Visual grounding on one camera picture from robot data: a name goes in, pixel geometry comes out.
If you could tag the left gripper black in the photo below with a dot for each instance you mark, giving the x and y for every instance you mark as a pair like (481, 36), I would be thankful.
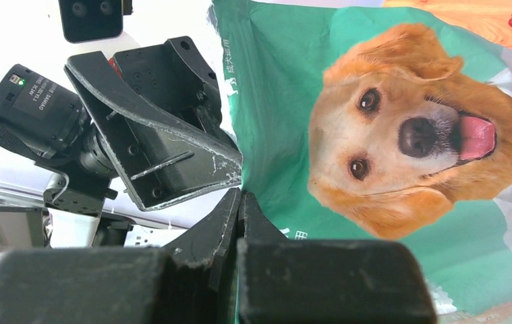
(159, 114)

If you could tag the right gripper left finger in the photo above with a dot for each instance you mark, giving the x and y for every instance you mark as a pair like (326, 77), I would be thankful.
(187, 281)

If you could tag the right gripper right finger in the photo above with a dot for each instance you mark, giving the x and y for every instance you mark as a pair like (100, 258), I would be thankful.
(324, 281)

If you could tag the green pet food bag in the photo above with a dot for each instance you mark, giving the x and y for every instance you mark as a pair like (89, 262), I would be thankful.
(379, 121)

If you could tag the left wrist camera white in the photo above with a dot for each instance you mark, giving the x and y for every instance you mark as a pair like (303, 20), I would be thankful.
(93, 20)

